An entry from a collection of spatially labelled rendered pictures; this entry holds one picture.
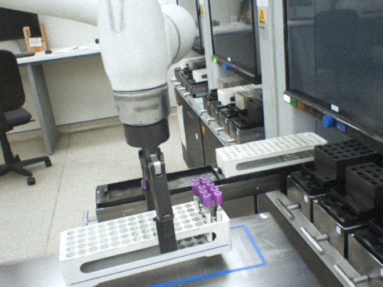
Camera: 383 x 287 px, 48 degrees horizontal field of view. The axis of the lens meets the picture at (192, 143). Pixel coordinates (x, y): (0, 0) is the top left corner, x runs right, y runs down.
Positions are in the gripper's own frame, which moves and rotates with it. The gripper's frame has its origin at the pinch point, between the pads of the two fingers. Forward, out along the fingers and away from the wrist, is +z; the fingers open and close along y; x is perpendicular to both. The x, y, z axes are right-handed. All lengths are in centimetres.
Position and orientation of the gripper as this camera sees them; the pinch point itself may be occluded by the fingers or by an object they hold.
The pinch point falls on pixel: (161, 225)
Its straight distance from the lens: 79.9
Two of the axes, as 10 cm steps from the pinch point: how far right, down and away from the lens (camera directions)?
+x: 9.6, -1.8, 2.1
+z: 1.1, 9.4, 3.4
